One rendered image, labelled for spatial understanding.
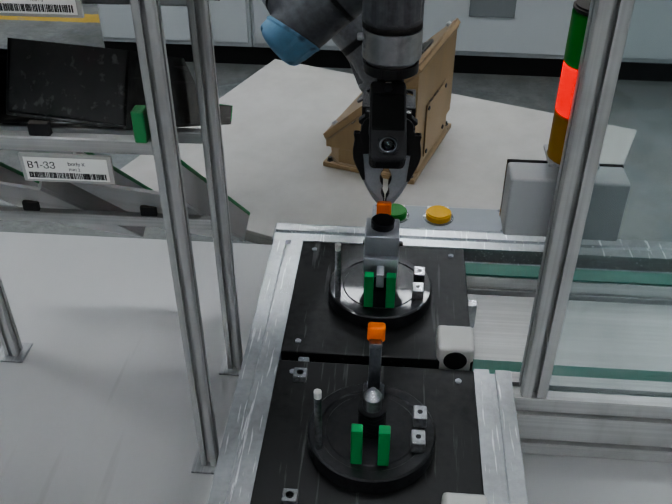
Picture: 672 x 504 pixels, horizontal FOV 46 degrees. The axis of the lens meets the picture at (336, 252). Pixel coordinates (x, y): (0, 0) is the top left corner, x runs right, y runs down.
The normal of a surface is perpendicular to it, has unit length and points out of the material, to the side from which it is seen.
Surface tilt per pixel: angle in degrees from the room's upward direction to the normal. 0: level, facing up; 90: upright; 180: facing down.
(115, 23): 90
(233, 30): 90
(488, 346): 0
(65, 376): 0
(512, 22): 90
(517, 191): 90
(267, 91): 0
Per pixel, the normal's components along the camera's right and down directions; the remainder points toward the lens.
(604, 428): -0.08, 0.59
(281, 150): 0.00, -0.81
